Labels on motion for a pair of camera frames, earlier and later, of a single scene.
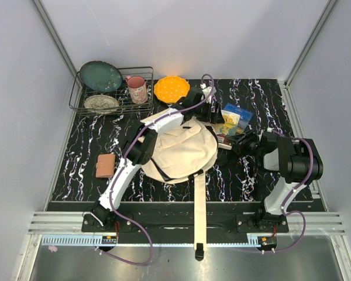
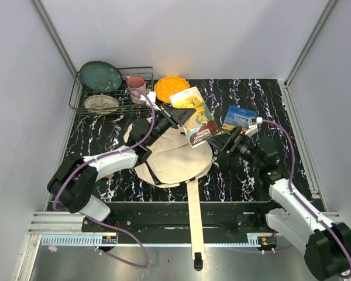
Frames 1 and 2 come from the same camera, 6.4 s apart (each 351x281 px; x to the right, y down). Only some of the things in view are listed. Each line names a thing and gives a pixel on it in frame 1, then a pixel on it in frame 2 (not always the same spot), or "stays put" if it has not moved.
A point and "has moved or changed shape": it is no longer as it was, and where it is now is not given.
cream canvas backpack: (185, 153) has moved or changed shape
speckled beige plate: (101, 104) stays put
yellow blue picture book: (224, 130) to (200, 126)
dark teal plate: (101, 75) stays put
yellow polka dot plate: (169, 89) stays put
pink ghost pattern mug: (137, 89) stays put
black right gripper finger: (245, 138) to (222, 141)
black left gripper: (215, 117) to (178, 117)
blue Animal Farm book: (245, 116) stays put
